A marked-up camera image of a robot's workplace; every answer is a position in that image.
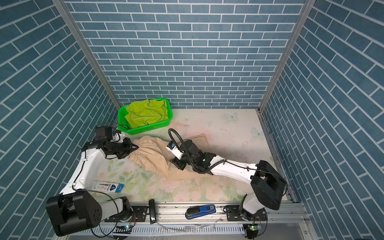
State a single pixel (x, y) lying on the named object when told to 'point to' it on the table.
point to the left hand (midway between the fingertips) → (138, 145)
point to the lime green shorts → (146, 112)
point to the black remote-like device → (152, 211)
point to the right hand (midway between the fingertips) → (171, 155)
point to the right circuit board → (252, 230)
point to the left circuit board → (125, 229)
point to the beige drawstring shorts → (152, 154)
